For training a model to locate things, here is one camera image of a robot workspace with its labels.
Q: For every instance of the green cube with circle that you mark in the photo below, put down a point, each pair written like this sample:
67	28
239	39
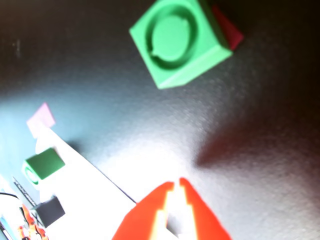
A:
172	40
46	163

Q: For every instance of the red block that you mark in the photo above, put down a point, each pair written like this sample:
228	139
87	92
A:
230	32

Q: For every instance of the pink tape strip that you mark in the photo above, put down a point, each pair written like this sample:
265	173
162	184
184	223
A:
41	120

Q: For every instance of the red and black bar clamp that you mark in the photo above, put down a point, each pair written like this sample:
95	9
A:
28	215
35	231

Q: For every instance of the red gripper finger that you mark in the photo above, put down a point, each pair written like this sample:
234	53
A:
202	215
145	215

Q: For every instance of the black toothed strip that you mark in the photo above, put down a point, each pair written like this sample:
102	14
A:
23	191

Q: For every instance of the white numbered paper grid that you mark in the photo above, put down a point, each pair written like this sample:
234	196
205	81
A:
82	190

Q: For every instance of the black cube with cross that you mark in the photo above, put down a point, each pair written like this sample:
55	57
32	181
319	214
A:
51	211

